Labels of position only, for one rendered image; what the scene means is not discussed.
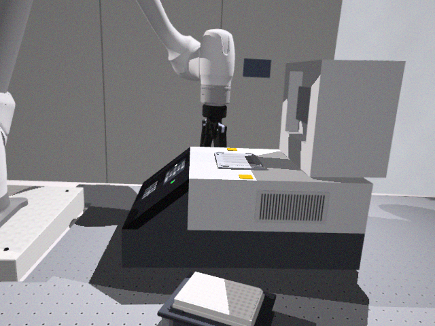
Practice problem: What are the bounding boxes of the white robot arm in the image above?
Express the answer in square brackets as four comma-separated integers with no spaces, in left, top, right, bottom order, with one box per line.
[0,0,234,228]

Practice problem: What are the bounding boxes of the white benchtop lab instrument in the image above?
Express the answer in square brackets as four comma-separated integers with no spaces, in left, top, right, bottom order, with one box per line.
[122,60,406,270]

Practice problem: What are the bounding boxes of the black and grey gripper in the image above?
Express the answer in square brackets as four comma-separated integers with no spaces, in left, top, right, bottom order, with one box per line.
[200,105,227,148]

